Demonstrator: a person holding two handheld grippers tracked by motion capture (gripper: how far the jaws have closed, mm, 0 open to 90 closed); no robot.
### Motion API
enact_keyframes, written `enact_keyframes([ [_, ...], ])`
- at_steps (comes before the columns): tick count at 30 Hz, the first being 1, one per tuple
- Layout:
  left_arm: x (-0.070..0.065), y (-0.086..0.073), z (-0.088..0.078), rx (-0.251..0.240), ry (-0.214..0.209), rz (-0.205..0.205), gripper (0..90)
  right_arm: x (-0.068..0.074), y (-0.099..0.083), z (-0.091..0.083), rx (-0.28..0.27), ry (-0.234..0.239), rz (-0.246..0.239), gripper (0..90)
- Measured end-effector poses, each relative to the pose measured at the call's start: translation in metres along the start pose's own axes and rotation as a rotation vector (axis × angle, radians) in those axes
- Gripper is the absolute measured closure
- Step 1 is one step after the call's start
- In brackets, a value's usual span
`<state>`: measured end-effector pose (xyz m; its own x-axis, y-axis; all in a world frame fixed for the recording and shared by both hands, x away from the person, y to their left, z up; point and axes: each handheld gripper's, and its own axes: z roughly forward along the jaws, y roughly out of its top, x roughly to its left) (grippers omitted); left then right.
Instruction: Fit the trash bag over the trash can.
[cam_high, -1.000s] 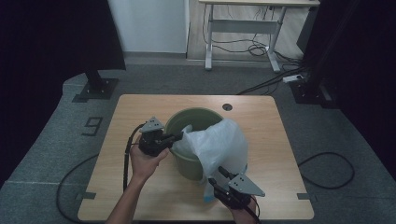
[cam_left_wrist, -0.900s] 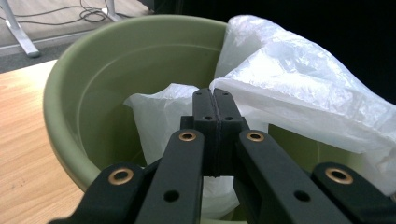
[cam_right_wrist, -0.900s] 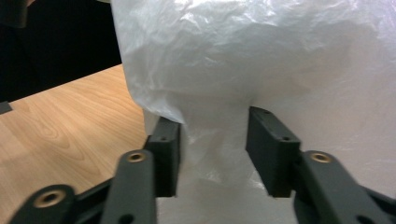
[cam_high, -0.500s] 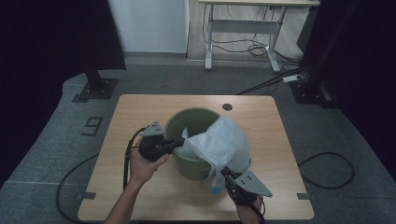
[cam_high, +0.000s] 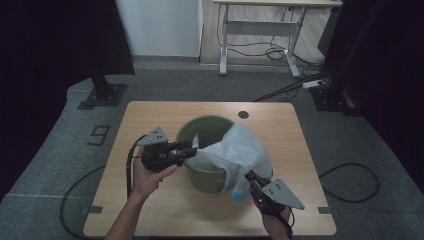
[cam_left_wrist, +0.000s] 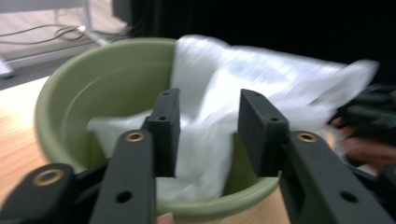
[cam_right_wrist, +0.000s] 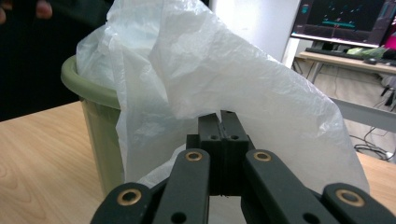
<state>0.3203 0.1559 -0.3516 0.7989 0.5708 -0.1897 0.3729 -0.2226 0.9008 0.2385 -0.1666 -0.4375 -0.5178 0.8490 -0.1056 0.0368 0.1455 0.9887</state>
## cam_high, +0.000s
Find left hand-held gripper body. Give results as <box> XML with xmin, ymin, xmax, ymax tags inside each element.
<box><xmin>136</xmin><ymin>126</ymin><xmax>183</xmax><ymax>174</ymax></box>

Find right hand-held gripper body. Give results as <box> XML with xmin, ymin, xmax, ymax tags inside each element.
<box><xmin>249</xmin><ymin>178</ymin><xmax>306</xmax><ymax>216</ymax></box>

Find green plastic bucket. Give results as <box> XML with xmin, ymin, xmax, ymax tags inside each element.
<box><xmin>175</xmin><ymin>114</ymin><xmax>236</xmax><ymax>195</ymax></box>

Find white plastic bag blue edge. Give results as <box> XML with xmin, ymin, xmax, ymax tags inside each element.
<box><xmin>191</xmin><ymin>122</ymin><xmax>275</xmax><ymax>203</ymax></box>

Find person's left hand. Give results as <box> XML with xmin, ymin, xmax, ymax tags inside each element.
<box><xmin>130</xmin><ymin>147</ymin><xmax>179</xmax><ymax>201</ymax></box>

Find person's right hand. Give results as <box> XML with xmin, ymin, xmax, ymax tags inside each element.
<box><xmin>261</xmin><ymin>205</ymin><xmax>295</xmax><ymax>240</ymax></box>

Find black tape floor mark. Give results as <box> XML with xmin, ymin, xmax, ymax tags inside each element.
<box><xmin>87</xmin><ymin>125</ymin><xmax>111</xmax><ymax>147</ymax></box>

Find black stand base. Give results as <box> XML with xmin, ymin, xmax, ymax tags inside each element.
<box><xmin>77</xmin><ymin>74</ymin><xmax>128</xmax><ymax>111</ymax></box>

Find black slanted stand with base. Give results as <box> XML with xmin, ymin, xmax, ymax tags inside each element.
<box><xmin>309</xmin><ymin>0</ymin><xmax>388</xmax><ymax>118</ymax></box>

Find white power strip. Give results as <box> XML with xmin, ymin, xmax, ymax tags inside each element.
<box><xmin>302</xmin><ymin>79</ymin><xmax>326</xmax><ymax>90</ymax></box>

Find white metal-legged desk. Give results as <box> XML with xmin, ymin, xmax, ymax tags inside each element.
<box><xmin>213</xmin><ymin>0</ymin><xmax>344</xmax><ymax>79</ymax></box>

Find dark curtain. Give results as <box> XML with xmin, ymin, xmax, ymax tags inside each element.
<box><xmin>0</xmin><ymin>0</ymin><xmax>136</xmax><ymax>194</ymax></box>
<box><xmin>319</xmin><ymin>0</ymin><xmax>424</xmax><ymax>184</ymax></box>

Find left hand-held gripper black cable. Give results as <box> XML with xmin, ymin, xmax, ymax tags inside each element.
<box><xmin>59</xmin><ymin>134</ymin><xmax>148</xmax><ymax>240</ymax></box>

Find hand-held gripper black cable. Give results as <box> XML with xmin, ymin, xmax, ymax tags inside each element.
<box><xmin>59</xmin><ymin>134</ymin><xmax>148</xmax><ymax>240</ymax></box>
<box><xmin>278</xmin><ymin>206</ymin><xmax>296</xmax><ymax>239</ymax></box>

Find right hand-held gripper black cable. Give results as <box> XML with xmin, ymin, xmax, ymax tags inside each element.
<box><xmin>278</xmin><ymin>206</ymin><xmax>296</xmax><ymax>239</ymax></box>

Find black looped floor cable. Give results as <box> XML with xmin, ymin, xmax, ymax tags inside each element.
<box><xmin>318</xmin><ymin>162</ymin><xmax>381</xmax><ymax>204</ymax></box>

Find black cables from power strip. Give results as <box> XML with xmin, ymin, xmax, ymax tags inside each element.
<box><xmin>253</xmin><ymin>71</ymin><xmax>331</xmax><ymax>103</ymax></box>

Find black cable tangle under desk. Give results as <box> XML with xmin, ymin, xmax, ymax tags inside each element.
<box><xmin>216</xmin><ymin>4</ymin><xmax>329</xmax><ymax>73</ymax></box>

